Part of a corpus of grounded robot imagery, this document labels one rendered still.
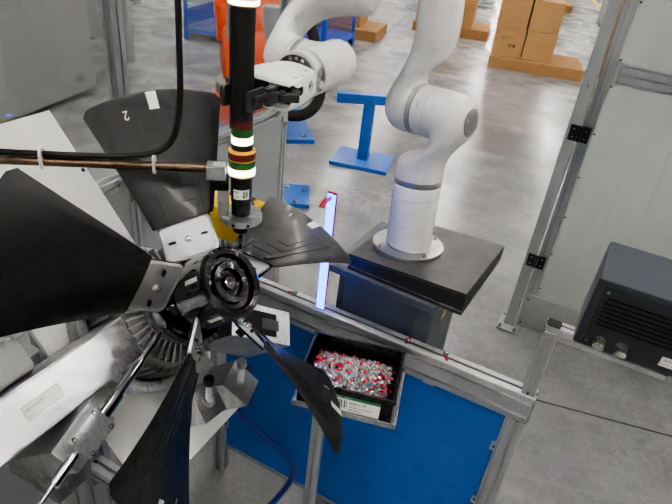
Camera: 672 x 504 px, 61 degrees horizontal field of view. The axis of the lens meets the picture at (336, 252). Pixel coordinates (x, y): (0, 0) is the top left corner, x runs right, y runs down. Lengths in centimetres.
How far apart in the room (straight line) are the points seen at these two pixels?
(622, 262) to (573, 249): 162
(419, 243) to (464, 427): 47
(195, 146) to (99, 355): 37
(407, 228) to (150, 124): 72
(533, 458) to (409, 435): 94
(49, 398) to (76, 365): 6
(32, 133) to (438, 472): 125
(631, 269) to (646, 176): 149
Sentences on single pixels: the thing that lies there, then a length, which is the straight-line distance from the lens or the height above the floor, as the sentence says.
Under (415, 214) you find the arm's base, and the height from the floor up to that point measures 110.
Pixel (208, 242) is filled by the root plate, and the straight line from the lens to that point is 98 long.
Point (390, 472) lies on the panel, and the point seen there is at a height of 39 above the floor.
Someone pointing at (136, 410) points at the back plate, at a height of 94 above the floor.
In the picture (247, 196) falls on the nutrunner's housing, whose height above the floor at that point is 133.
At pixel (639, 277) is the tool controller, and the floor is 124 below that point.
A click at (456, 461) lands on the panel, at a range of 161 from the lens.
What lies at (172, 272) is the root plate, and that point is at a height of 124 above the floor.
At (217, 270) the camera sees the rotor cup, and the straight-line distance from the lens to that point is 91.
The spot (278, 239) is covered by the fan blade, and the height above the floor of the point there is 118.
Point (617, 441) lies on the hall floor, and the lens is 269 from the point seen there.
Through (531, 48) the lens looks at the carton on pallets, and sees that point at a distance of 833.
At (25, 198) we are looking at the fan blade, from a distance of 81.
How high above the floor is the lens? 176
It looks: 32 degrees down
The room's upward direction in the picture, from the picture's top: 7 degrees clockwise
